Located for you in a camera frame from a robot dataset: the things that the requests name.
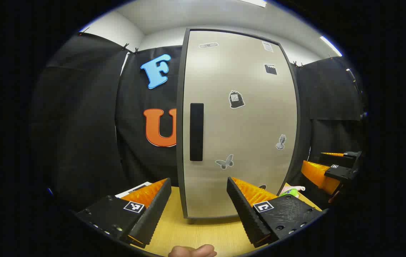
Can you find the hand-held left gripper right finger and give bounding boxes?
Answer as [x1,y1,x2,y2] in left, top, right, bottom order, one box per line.
[226,176,325,248]

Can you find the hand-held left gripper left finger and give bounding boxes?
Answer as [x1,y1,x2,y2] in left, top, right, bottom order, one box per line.
[75,177,172,249]

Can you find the dark grey cabinet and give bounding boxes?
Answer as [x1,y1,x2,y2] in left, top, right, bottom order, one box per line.
[176,28,301,220]

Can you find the grey cabinet door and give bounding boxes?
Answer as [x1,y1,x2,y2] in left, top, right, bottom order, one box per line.
[182,30,298,218]

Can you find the white cover book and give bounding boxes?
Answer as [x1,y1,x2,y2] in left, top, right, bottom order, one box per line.
[115,181,152,198]

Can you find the pink and green plush toy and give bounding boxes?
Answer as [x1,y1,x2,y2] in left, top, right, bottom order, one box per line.
[280,186,306,198]

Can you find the black backdrop cloth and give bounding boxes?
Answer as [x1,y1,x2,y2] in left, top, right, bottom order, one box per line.
[31,32,366,211]

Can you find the long ceiling light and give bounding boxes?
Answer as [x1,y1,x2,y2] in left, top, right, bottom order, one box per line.
[320,36,342,57]
[239,0,267,8]

